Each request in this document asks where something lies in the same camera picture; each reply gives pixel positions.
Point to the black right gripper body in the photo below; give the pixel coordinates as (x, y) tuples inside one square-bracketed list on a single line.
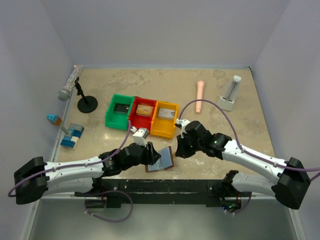
[(182, 144)]

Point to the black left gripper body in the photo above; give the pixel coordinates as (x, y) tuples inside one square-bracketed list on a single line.
[(150, 153)]

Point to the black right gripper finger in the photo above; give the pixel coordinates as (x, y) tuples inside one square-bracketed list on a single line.
[(182, 143), (184, 153)]

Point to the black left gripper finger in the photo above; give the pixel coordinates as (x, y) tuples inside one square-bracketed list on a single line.
[(151, 150), (153, 158)]

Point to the brown leather card holder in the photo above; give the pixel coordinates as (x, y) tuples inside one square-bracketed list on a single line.
[(165, 162)]

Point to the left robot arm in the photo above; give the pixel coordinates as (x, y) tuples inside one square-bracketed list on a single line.
[(36, 177)]

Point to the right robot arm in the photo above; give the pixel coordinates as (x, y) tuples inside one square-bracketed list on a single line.
[(286, 180)]

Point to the orange card stack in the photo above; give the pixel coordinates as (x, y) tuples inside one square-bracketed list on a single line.
[(144, 110)]

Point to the black card stack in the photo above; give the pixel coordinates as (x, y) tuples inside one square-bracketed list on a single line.
[(121, 108)]

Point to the red plastic bin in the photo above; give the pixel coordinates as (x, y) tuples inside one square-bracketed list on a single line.
[(141, 121)]

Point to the yellow plastic bin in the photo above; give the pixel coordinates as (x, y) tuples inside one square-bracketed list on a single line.
[(161, 127)]

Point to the green plastic bin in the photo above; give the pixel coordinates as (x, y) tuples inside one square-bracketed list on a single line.
[(118, 121)]

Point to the pink flashlight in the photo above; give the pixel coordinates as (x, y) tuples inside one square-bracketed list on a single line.
[(199, 96)]

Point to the blue white brick stack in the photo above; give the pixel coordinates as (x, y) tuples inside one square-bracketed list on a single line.
[(70, 142)]

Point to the black microphone stand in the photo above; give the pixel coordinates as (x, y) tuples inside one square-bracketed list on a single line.
[(86, 104)]

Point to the blue orange brick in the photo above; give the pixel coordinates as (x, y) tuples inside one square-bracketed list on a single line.
[(54, 119)]

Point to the silver glitter microphone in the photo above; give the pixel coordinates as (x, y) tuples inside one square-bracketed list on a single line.
[(65, 93)]

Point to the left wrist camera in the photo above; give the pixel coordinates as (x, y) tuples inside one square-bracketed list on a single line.
[(140, 135)]

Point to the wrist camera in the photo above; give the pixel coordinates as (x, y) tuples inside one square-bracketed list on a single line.
[(181, 124), (140, 135)]

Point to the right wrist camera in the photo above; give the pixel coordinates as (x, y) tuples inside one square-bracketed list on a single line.
[(181, 124)]

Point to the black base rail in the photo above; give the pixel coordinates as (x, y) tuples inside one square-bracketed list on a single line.
[(206, 192)]

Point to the grey toy hammer handle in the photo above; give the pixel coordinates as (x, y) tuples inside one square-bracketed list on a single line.
[(65, 130)]

